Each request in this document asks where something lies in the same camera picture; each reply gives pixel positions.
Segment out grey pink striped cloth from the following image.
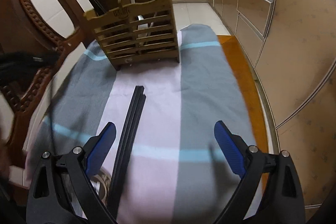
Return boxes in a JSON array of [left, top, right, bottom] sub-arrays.
[[26, 24, 256, 223]]

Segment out beige kitchen cabinets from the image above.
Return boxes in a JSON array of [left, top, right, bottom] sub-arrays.
[[174, 0, 335, 211]]

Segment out wooden slatted utensil holder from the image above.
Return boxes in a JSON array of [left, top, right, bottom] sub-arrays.
[[85, 0, 179, 71]]

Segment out carved brown wooden chair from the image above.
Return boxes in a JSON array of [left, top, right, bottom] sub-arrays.
[[0, 0, 111, 188]]

